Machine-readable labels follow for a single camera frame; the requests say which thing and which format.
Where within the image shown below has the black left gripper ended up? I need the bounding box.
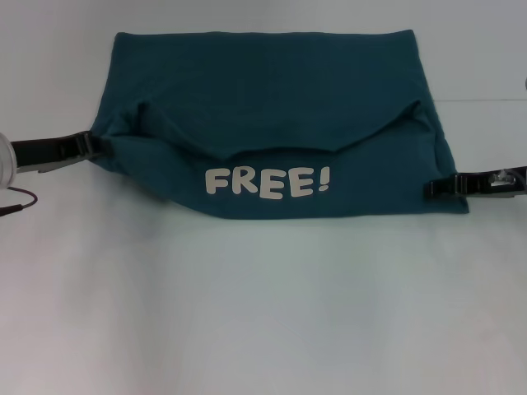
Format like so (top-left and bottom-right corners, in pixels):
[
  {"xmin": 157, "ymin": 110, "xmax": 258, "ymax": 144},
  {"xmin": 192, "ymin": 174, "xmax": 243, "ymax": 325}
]
[{"xmin": 10, "ymin": 130, "xmax": 115, "ymax": 174}]

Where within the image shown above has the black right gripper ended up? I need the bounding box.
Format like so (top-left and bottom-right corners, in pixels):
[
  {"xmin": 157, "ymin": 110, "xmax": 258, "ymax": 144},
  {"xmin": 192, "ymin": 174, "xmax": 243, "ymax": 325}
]
[{"xmin": 423, "ymin": 164, "xmax": 527, "ymax": 203}]

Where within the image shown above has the teal blue t-shirt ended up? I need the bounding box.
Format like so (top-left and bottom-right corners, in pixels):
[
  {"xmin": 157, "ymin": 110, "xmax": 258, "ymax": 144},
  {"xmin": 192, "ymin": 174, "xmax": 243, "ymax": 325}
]
[{"xmin": 91, "ymin": 29, "xmax": 471, "ymax": 220}]

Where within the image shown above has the dark red left arm cable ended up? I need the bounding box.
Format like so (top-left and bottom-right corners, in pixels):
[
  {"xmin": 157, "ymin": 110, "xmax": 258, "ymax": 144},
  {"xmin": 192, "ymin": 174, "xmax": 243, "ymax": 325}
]
[{"xmin": 0, "ymin": 185, "xmax": 40, "ymax": 217}]

